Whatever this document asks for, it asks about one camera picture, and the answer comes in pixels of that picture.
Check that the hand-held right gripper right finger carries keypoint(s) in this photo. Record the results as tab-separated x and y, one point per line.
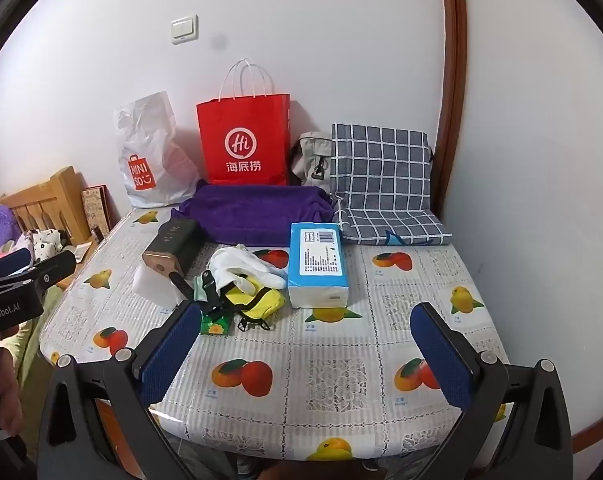
441	360

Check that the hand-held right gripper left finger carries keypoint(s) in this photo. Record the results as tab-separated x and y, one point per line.
171	355

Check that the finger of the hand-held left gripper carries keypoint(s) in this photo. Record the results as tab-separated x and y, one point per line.
6	262
51	270

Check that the green printed tissue packet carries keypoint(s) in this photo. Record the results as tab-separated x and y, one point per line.
215	325

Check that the white sponge block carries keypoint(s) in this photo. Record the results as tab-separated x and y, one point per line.
154	287

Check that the mint green cloth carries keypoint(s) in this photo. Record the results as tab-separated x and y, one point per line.
198	287

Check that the yellow fabric pouch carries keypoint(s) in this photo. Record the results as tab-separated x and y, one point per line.
261	305

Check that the white cotton glove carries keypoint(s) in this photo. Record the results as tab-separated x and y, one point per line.
241	262

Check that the person's left hand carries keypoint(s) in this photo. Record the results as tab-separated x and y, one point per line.
11	390

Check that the white spotted cloth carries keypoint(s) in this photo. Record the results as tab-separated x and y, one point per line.
46	242

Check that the pale green bedsheet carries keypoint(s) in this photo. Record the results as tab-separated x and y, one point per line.
31	340

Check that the purple plush toy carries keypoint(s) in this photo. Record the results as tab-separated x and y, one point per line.
3	222

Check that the wooden headboard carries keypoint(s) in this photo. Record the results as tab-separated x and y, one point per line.
56	195

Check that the brown patterned book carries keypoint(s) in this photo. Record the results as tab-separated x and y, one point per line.
95	207

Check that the dark box with gold end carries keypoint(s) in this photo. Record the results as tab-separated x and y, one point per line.
174	240

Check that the white plastic shopping bag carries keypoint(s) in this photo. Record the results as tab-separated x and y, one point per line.
146	150

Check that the purple towel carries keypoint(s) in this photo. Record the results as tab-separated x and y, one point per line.
241	210

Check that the blue tissue pack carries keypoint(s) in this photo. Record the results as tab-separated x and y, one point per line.
314	255

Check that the grey checked cushion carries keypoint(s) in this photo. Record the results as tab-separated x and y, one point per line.
381	175

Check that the grey fabric bag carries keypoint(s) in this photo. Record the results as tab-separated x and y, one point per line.
306	160

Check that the red paper bag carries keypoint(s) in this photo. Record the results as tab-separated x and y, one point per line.
241	125

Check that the white light switch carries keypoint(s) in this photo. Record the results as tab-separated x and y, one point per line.
185	30

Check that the brown wooden door frame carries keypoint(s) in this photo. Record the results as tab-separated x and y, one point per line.
454	60

